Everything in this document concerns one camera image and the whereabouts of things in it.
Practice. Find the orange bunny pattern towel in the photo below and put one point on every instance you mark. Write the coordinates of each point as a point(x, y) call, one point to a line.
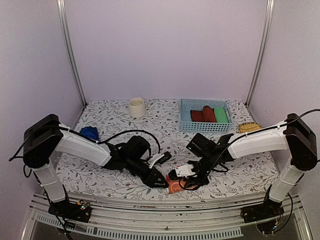
point(175, 186)

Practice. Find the yellow bamboo tray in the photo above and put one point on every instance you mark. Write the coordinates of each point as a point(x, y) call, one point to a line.
point(249, 127)

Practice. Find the dark red rolled towel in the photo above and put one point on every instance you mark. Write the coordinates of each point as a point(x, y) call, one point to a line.
point(197, 116)

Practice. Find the light blue plastic basket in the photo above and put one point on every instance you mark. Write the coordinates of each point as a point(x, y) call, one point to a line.
point(186, 124)

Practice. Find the left aluminium frame post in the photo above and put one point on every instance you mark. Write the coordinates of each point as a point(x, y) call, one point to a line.
point(62, 13)

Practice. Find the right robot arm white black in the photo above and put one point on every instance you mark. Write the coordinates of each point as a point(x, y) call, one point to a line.
point(292, 134)

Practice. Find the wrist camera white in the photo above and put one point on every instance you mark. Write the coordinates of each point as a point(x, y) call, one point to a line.
point(181, 172)
point(158, 158)

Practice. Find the blue towel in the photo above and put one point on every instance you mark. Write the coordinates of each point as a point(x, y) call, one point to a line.
point(90, 132)

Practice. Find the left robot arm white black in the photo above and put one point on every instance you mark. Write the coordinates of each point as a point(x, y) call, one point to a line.
point(48, 135)

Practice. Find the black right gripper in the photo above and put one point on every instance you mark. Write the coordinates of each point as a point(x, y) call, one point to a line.
point(192, 181)

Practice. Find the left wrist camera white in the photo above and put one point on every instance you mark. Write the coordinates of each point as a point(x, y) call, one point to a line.
point(158, 158)

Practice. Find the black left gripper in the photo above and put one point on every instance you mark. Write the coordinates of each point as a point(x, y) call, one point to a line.
point(151, 183)

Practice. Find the cream ceramic cup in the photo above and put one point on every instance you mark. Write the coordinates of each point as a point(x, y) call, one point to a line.
point(136, 107)

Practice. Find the green rolled towel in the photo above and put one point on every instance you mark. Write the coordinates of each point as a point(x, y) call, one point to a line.
point(220, 115)

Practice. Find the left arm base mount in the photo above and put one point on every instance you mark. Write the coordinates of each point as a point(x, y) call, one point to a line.
point(79, 211)

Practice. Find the right aluminium frame post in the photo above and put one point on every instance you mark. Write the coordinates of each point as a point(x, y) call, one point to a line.
point(261, 52)

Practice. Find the front aluminium rail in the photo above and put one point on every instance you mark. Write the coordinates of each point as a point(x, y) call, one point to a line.
point(198, 219)

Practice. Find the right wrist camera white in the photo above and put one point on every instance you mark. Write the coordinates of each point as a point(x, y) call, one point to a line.
point(181, 172)

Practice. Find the aluminium frame post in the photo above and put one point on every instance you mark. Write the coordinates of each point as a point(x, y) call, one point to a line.
point(62, 13)
point(261, 52)

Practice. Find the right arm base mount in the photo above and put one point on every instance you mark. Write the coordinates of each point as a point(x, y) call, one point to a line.
point(262, 211)

